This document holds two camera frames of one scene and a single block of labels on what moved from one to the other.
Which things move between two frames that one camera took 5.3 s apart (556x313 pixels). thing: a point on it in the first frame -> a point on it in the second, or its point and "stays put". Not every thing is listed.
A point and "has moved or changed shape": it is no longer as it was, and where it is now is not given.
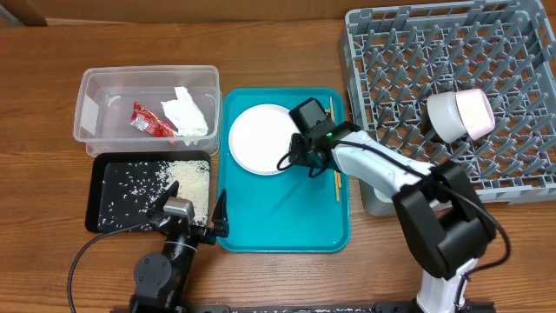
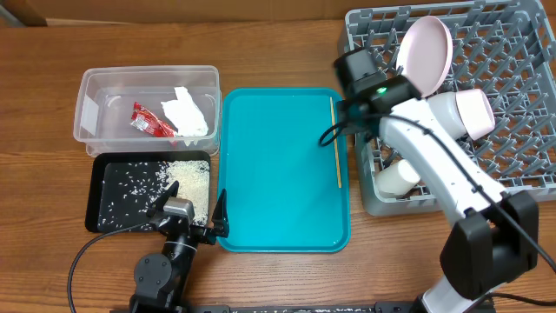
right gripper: [298, 156] -> [347, 124]
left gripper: [219, 222] stays put
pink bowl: [476, 112] stays put
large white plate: [260, 136] -> [424, 53]
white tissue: [184, 114] stays put
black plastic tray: [123, 184] stays put
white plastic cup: [381, 196] has moved or changed shape
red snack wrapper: [145, 120] stays put
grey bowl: [444, 113] stays put
